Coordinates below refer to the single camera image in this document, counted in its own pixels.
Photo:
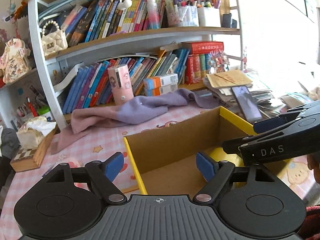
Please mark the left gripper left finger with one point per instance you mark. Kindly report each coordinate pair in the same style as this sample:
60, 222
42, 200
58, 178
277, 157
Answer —
101, 177

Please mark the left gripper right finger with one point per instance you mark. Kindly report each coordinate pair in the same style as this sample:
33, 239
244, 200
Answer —
217, 174

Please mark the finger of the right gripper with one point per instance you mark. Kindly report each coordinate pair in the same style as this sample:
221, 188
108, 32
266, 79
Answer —
292, 114

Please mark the pink checkered tablecloth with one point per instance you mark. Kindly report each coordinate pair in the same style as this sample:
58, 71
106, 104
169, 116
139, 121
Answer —
101, 143

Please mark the black smartphone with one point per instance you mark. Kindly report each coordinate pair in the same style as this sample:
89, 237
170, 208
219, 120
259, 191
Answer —
246, 104

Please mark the yellow cardboard box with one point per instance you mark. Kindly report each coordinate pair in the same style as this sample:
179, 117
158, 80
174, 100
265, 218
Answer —
164, 159

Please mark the pink purple cloth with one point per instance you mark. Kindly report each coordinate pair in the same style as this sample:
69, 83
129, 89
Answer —
133, 112

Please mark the wooden chess box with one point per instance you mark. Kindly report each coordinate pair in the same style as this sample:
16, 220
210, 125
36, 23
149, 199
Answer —
26, 160

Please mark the stack of papers and books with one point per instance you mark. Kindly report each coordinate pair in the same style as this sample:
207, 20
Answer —
268, 105

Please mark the tissue pack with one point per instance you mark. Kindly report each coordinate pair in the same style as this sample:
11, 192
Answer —
33, 131

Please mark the pink cylindrical case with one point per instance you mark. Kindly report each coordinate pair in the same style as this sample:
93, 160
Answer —
120, 84

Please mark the orange blue box lower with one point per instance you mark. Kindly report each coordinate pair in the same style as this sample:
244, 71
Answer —
161, 90

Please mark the orange blue box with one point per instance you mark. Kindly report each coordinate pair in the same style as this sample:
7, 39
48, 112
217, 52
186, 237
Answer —
160, 81
161, 90

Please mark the orange blue box upper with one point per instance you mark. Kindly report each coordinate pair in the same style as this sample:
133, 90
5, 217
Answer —
160, 81

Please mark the red thick dictionary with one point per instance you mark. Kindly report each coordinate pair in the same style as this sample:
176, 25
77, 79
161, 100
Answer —
203, 47

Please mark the white pen holder cup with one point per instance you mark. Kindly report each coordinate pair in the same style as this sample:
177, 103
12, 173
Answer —
209, 17

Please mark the white bookshelf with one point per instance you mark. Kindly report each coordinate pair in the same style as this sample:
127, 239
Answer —
92, 51

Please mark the cream quilted handbag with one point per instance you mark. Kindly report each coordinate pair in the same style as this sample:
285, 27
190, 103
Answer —
53, 42

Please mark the pink figurine decoration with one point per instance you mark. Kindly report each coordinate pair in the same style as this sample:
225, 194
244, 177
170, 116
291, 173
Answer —
14, 61

